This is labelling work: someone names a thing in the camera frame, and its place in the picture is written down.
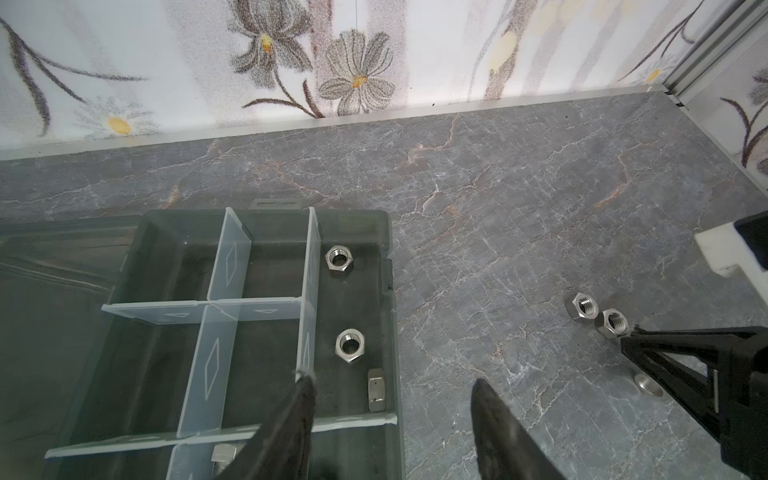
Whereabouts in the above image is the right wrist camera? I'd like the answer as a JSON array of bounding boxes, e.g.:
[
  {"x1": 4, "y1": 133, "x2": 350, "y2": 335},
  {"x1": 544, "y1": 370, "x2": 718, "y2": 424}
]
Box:
[{"x1": 694, "y1": 211, "x2": 767, "y2": 283}]

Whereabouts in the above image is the silver hex nut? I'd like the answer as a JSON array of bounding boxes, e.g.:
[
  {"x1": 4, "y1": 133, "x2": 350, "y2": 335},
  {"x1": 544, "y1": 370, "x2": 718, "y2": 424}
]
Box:
[
  {"x1": 633, "y1": 372, "x2": 664, "y2": 398},
  {"x1": 595, "y1": 308, "x2": 630, "y2": 339},
  {"x1": 564, "y1": 292, "x2": 600, "y2": 321},
  {"x1": 325, "y1": 245, "x2": 354, "y2": 273},
  {"x1": 367, "y1": 368, "x2": 386, "y2": 413},
  {"x1": 335, "y1": 328, "x2": 366, "y2": 363}
]

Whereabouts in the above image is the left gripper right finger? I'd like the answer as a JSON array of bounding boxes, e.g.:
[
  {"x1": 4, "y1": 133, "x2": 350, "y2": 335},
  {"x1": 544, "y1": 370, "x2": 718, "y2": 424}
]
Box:
[{"x1": 470, "y1": 378, "x2": 564, "y2": 480}]

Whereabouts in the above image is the green compartment organizer box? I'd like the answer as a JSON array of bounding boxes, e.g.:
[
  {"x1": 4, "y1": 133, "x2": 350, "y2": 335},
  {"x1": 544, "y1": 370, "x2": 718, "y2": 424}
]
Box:
[{"x1": 1, "y1": 202, "x2": 404, "y2": 479}]

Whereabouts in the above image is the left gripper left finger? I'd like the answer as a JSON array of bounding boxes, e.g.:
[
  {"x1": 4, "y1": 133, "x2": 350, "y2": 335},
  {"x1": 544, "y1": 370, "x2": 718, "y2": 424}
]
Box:
[{"x1": 216, "y1": 373, "x2": 317, "y2": 479}]

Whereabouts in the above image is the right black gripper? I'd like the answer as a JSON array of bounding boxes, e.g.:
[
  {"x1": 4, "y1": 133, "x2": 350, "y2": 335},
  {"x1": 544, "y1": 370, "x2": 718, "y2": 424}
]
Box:
[{"x1": 620, "y1": 327, "x2": 767, "y2": 479}]

